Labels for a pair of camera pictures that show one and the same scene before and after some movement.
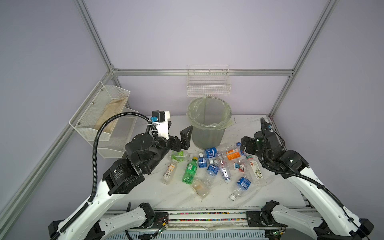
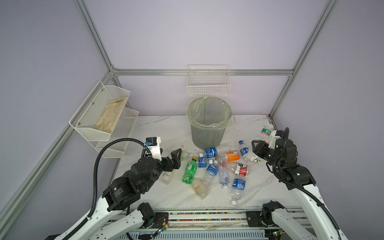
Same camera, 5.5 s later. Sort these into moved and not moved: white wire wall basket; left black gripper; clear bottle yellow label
Moved: left black gripper
Not moved: white wire wall basket; clear bottle yellow label
